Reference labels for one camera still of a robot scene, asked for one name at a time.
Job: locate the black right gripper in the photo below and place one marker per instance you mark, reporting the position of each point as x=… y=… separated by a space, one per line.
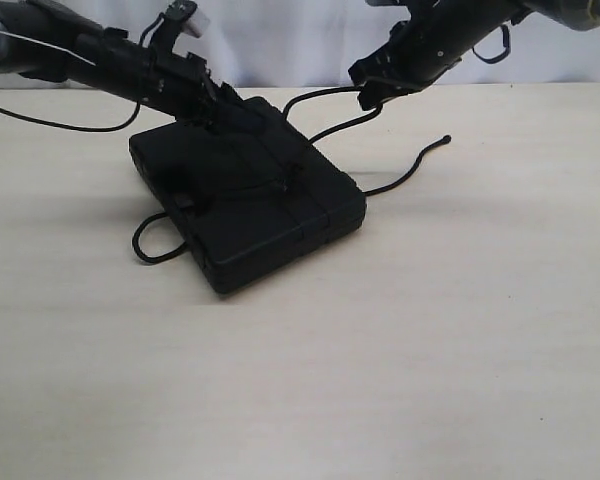
x=410 y=61

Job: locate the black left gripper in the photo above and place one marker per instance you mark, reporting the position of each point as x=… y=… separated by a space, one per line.
x=182 y=88

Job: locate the black plastic carrying case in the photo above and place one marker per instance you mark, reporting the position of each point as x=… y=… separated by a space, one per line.
x=247 y=206

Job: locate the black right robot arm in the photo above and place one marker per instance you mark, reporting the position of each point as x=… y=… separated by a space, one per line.
x=437 y=34

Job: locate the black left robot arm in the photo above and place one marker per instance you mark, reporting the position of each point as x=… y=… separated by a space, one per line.
x=47 y=41

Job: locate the white backdrop curtain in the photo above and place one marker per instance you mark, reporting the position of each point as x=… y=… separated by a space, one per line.
x=286 y=44

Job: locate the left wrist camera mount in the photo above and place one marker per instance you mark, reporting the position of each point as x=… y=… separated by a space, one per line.
x=179 y=18

